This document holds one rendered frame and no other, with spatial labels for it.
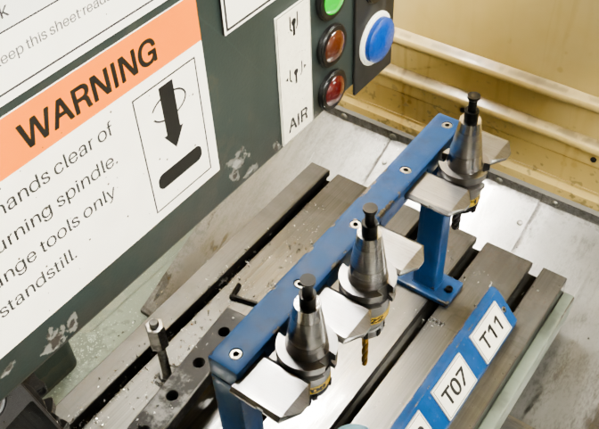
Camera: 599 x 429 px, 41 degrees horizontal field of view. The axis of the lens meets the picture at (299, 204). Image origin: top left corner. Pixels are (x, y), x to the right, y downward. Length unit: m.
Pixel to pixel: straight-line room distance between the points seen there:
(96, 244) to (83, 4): 0.11
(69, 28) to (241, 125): 0.14
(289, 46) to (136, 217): 0.13
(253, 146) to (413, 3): 1.00
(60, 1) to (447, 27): 1.14
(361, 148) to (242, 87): 1.20
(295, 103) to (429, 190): 0.53
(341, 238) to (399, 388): 0.34
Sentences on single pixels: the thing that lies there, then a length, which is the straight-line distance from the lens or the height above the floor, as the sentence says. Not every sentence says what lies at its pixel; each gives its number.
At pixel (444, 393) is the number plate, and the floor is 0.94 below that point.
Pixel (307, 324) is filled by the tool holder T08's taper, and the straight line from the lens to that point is 0.76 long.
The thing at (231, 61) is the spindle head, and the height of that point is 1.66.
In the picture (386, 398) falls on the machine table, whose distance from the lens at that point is 1.16.
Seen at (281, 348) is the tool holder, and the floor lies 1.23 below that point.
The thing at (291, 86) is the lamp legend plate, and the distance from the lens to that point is 0.46.
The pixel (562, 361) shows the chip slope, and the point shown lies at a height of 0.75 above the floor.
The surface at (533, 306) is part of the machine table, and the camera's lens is 1.29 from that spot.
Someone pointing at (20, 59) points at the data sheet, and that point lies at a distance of 0.31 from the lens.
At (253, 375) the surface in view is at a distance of 0.80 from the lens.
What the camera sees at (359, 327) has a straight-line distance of 0.83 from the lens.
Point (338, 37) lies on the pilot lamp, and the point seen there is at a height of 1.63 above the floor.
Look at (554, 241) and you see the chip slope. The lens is 1.49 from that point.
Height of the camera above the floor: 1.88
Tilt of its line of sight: 45 degrees down
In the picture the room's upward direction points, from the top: 3 degrees counter-clockwise
